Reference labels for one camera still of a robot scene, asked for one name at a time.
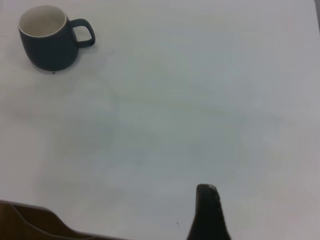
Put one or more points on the dark grey ceramic mug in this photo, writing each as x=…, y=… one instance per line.
x=50, y=50

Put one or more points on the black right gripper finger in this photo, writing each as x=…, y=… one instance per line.
x=208, y=217

